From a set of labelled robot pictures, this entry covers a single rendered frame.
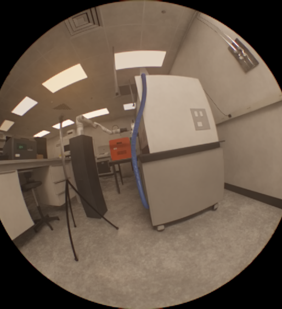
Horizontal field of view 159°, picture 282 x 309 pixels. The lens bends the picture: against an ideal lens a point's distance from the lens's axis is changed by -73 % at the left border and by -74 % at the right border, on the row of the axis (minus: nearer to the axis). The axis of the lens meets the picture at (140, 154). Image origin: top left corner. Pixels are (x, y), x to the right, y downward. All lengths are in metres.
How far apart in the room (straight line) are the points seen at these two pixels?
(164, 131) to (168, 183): 0.39
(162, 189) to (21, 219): 1.44
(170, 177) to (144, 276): 0.75
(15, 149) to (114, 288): 1.48
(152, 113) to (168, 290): 1.19
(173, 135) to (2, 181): 1.61
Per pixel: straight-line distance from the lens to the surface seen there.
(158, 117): 0.80
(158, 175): 0.74
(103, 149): 5.26
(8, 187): 1.30
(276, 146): 1.28
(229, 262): 0.88
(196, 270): 0.81
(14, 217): 1.34
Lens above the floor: 0.75
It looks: level
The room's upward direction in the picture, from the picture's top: 10 degrees counter-clockwise
